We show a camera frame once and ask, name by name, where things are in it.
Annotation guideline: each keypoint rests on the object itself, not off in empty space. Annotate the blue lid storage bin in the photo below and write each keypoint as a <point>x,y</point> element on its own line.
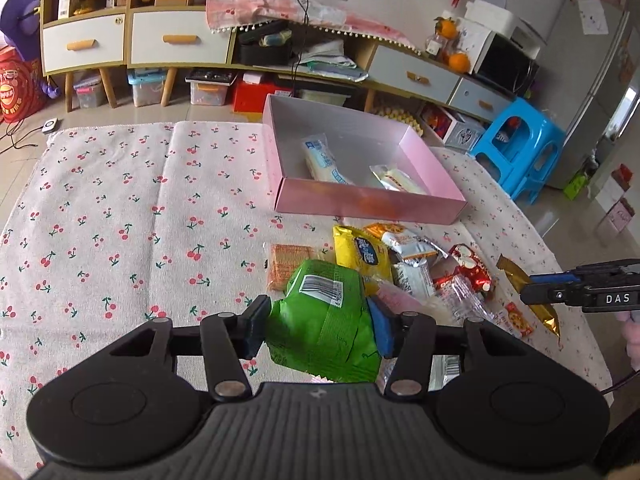
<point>146,89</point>

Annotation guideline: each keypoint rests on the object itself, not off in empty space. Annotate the black lid storage bin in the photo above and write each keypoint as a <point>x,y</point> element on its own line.
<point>210,90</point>

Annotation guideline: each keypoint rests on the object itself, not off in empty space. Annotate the red printed bag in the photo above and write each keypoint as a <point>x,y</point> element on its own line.
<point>17,85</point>

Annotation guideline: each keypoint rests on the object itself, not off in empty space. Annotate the pink cardboard box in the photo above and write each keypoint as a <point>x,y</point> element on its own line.
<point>350,205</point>

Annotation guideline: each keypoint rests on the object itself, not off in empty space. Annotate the pink paper bag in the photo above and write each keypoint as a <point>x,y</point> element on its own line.
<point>620,215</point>

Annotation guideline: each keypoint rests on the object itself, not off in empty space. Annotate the blue plastic stool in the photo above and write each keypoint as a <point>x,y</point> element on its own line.
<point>520,150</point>

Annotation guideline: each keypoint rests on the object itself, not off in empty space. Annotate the paper note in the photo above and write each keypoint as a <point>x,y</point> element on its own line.
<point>592,16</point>

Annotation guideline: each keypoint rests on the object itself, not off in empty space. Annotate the cherry print tablecloth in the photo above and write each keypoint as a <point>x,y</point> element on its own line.
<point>125,220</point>

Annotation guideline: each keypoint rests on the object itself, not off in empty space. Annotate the yellow egg tray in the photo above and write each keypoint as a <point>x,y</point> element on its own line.
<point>400,117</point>

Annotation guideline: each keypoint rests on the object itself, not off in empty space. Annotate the printed white box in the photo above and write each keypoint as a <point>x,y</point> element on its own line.
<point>455,127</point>

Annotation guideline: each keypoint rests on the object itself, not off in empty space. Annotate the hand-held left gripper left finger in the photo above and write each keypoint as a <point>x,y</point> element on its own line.
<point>257,326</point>

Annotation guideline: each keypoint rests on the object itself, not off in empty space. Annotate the silver refrigerator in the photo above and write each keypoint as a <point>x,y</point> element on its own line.
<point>590,100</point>

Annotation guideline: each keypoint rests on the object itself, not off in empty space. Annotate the pile of papers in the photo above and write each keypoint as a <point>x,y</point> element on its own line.
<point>327,57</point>

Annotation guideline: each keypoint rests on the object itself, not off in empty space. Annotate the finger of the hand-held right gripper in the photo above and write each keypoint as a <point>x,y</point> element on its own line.
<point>552,278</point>
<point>545,294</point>

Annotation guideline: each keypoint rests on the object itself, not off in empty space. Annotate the purple plush toy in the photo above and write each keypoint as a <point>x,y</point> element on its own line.
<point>20,20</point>

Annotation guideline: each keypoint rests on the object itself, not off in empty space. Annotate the orange fruit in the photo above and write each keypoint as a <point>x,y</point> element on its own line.
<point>459,62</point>
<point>446,28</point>

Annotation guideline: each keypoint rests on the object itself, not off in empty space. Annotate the pink tasselled cloth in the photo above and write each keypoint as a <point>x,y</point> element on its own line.
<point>260,7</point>

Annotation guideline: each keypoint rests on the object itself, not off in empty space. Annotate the orange white snack packet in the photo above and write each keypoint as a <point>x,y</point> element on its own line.
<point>402,241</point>

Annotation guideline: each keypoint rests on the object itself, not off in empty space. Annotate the red box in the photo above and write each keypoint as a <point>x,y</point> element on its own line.
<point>252,97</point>

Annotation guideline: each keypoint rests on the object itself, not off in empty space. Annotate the clear storage bin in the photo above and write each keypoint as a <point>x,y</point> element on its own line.
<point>90,92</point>

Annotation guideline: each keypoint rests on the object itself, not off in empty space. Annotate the white silver snack packet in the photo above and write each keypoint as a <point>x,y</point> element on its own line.
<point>412,278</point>

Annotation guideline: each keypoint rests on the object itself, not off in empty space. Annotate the white cabinet drawer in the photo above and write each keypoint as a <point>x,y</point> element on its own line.
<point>180,37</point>
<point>82,42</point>

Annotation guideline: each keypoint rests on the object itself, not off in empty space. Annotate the green bag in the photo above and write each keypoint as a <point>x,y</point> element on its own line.
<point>576,186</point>

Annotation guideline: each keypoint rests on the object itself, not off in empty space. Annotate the black case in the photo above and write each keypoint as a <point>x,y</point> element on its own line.
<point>262,50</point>

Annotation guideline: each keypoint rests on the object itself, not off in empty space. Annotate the small red cookie packet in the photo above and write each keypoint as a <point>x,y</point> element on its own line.
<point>520,321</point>

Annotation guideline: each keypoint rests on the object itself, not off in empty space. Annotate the person's right hand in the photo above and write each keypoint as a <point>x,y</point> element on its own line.
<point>632,332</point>

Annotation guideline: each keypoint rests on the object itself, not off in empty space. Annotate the gold snack packet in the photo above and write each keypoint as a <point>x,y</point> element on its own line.
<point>511,271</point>

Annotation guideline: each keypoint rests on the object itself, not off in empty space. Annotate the white foam box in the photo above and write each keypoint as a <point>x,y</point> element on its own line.
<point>500,22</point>

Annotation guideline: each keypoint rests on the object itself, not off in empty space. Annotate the white blue bread packet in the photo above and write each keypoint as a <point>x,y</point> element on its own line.
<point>324,160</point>

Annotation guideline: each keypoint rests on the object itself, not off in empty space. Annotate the small white box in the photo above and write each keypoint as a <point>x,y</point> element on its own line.
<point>254,78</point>

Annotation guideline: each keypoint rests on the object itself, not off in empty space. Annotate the red snack packet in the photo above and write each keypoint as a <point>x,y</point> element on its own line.
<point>470,265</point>

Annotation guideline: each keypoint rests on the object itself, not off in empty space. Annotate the black microwave oven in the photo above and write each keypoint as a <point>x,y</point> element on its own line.
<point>507,65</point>

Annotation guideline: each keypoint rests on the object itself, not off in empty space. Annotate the glass jar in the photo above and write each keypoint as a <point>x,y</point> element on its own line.
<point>436,44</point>

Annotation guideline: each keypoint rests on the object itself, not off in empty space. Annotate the wooden shelf cabinet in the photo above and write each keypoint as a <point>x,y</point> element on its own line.
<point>129,35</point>

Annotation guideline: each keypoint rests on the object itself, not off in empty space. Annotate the orange cracker packet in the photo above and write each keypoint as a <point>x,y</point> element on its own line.
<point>287,266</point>

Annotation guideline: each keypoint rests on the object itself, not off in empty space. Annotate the large grey cabinet drawer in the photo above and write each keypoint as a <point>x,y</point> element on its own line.
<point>415,72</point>

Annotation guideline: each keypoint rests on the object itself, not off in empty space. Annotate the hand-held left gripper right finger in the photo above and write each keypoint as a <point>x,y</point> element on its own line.
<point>382,330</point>

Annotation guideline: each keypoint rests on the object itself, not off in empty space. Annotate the white yellow snack packet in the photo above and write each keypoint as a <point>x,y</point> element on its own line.
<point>398,179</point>

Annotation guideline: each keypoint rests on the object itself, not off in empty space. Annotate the clear food container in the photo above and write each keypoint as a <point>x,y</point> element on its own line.
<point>322,97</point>

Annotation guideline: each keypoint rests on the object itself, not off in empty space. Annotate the small grey cabinet drawer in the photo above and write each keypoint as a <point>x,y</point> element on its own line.
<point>477,100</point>

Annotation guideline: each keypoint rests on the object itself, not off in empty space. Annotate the clear plastic snack packet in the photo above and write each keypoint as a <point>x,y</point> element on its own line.
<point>462,300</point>

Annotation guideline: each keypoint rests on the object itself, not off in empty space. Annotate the green snack packet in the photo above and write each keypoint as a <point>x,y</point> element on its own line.
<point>320,325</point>

